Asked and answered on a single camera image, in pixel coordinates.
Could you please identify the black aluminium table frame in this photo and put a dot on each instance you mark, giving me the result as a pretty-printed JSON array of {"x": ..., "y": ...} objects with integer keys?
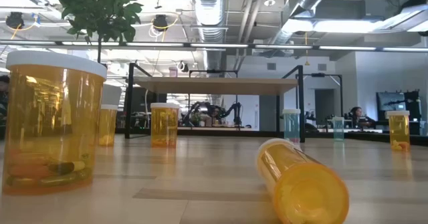
[{"x": 384, "y": 137}]

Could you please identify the large orange medicine bottle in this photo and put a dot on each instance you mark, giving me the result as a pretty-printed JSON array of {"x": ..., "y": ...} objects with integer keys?
[
  {"x": 50, "y": 117},
  {"x": 164, "y": 127}
]

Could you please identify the black wall monitor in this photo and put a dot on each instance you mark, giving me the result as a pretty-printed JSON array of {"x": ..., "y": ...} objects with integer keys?
[{"x": 389, "y": 102}]

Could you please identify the bright ceiling light panel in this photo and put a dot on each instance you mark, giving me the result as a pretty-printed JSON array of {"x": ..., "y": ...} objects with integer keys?
[{"x": 334, "y": 26}]

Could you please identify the black metal gantry frame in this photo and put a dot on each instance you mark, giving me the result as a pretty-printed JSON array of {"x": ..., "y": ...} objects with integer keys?
[{"x": 322, "y": 74}]

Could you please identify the teal medicine bottle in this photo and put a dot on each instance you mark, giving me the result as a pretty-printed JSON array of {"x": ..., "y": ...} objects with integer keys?
[
  {"x": 292, "y": 125},
  {"x": 338, "y": 128}
]

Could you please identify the person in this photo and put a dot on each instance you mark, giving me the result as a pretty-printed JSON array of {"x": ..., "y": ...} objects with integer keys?
[
  {"x": 3, "y": 93},
  {"x": 359, "y": 117}
]

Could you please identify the black background robot arm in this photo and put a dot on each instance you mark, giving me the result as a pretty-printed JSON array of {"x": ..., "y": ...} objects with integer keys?
[{"x": 234, "y": 112}]

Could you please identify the silver round ceiling duct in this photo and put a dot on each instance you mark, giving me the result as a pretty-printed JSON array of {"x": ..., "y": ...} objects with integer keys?
[{"x": 209, "y": 13}]

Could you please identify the green leafy plant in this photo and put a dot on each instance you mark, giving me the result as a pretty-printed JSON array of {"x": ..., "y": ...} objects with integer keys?
[{"x": 100, "y": 6}]

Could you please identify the round ceiling lamp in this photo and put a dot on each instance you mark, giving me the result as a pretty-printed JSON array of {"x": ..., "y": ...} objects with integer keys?
[{"x": 269, "y": 1}]

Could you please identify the black ceiling dome camera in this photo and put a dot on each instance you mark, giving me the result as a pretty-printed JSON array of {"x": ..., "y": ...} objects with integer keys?
[
  {"x": 15, "y": 19},
  {"x": 160, "y": 21}
]

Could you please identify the pink medicine bottle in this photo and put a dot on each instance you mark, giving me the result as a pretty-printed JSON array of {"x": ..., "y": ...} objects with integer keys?
[{"x": 173, "y": 72}]

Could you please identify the wooden shelf with black frame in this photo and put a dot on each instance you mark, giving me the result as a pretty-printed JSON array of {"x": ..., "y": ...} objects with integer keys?
[{"x": 217, "y": 85}]

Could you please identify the long ceiling light bar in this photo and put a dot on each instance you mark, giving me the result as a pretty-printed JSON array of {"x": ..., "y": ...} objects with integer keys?
[{"x": 217, "y": 45}]

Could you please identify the small orange medicine bottle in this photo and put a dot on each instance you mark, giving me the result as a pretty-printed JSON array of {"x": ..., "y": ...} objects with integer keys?
[
  {"x": 302, "y": 184},
  {"x": 398, "y": 130},
  {"x": 108, "y": 127}
]

